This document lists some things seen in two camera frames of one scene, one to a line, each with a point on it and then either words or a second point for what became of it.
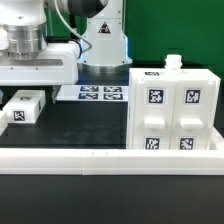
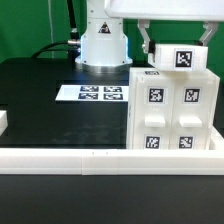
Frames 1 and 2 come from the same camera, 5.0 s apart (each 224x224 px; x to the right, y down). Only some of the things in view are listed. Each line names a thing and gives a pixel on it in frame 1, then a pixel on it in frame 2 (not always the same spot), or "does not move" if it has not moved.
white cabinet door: (190, 117) does not move
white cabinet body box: (172, 109) does not move
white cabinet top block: (25, 106) to (179, 58)
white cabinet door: (153, 115) does not move
